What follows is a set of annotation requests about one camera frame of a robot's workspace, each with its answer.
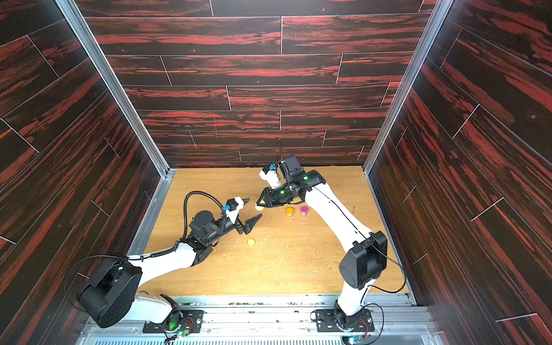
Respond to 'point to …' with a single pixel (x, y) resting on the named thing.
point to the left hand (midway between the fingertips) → (255, 207)
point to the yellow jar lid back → (251, 242)
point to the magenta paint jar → (304, 210)
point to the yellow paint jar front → (290, 210)
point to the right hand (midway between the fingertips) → (265, 201)
